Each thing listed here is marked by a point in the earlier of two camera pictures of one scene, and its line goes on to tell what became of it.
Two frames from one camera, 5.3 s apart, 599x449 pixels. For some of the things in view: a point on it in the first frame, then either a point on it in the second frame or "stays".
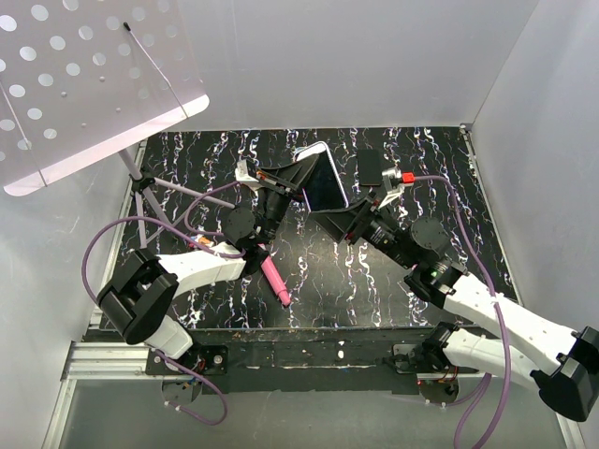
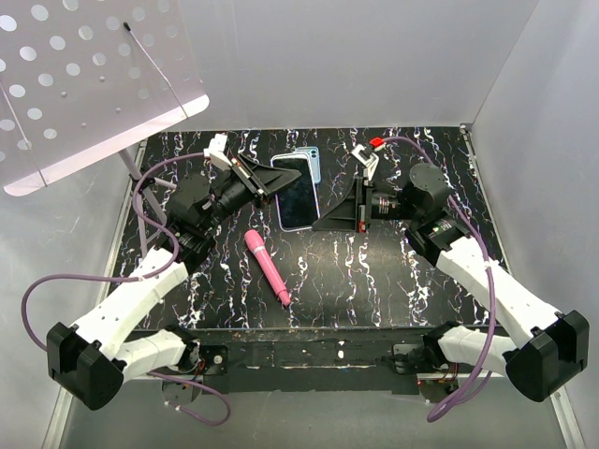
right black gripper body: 382,234 -> 385,205
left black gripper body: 271,208 -> 237,193
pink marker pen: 276,280 stays
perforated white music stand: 80,79 stays
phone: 323,189 -> 298,203
